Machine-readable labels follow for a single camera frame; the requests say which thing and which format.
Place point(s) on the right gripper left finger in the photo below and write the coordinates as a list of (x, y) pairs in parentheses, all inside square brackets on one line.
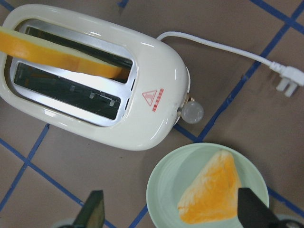
[(92, 214)]

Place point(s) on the cream white toaster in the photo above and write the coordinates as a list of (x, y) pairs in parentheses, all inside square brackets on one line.
[(149, 102)]

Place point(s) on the toast slice on plate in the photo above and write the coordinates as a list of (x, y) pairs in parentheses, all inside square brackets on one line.
[(213, 195)]

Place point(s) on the green plate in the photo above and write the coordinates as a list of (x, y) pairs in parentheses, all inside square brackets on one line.
[(176, 171)]

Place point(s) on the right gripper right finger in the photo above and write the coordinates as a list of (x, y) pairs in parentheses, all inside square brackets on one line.
[(253, 213)]

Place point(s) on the toast slice in toaster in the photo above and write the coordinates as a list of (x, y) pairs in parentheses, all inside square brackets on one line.
[(40, 51)]

